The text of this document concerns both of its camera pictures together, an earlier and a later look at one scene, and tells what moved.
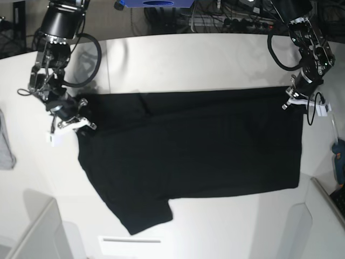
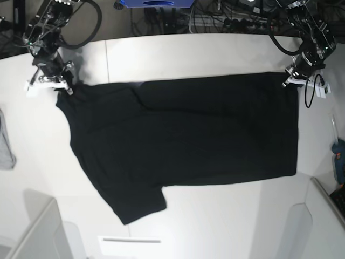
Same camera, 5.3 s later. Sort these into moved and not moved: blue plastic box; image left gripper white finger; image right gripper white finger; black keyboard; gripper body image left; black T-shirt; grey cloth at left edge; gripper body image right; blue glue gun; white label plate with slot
Moved: gripper body image left; gripper body image right; image left gripper white finger; image right gripper white finger; black T-shirt
Not moved: grey cloth at left edge; white label plate with slot; blue glue gun; blue plastic box; black keyboard
